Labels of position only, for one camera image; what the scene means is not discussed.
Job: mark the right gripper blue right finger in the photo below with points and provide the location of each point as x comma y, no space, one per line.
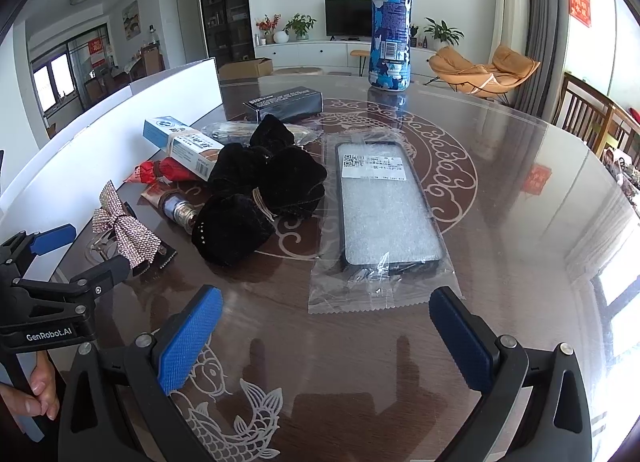
491,365

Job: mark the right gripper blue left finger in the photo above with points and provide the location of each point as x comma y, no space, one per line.
157,364

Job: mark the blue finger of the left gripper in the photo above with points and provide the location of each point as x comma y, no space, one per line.
51,240
100,279

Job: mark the glittery pink bow clip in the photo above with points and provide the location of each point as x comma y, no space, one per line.
134,241

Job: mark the gold cosmetic tube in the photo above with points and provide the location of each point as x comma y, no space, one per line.
172,204

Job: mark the red snack packet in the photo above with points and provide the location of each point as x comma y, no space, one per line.
165,170

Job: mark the black velvet pouch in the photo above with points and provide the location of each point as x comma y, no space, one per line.
230,227

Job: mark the blue white ointment box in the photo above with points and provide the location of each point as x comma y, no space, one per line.
188,146

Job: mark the phone case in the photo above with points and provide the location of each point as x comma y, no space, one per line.
380,247

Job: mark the black velvet scrunchie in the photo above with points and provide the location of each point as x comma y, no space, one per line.
287,177

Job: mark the person's left hand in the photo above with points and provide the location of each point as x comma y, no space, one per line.
44,399

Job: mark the white cardboard storage box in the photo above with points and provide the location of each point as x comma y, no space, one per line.
61,184

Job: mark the cotton swabs bag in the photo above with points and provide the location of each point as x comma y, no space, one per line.
240,132

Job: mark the black rectangular box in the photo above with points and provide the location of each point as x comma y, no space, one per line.
287,105

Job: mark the wooden dining chair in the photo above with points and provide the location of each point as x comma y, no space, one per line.
589,115

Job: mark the brown cardboard box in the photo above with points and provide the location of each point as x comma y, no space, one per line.
246,69

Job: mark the orange lounge chair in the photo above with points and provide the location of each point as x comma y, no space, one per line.
507,70

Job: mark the red flower vase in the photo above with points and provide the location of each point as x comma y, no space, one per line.
267,26

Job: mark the white tv cabinet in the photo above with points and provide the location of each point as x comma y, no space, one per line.
328,56

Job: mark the green potted plant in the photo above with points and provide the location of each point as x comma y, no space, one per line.
300,25

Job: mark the green plant right of tv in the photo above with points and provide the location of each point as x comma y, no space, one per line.
442,34

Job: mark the wooden bench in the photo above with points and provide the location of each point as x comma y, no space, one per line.
363,57

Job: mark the black television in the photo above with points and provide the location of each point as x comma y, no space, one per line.
348,18

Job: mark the blue camouflage spray bottle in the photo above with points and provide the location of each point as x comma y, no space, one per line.
389,59

